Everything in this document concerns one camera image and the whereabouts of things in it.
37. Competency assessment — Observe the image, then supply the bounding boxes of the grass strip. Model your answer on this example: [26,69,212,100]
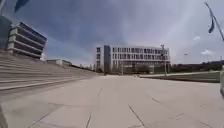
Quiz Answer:
[139,70,221,84]

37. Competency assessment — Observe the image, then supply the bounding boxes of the pale concrete slab plaza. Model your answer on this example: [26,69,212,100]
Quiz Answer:
[0,74,224,128]

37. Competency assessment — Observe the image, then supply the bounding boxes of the wide concrete steps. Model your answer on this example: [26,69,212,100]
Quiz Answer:
[0,51,101,93]

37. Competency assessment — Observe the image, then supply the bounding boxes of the row of trees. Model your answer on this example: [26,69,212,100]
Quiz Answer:
[170,59,224,73]

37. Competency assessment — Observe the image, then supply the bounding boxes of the white building with window grid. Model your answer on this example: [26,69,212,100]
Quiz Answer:
[95,44,172,75]

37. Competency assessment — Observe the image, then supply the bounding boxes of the blue flag on pole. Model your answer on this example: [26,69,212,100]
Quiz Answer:
[204,2,224,43]
[14,0,31,13]

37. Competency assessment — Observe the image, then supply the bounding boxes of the terraced building with dark bands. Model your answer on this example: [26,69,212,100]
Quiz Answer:
[0,15,48,61]

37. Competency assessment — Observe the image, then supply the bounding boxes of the low pale building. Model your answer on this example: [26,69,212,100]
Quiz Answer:
[45,58,73,67]

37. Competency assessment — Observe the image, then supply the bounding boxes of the lamp pole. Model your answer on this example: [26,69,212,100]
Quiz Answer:
[160,44,168,76]
[183,52,189,65]

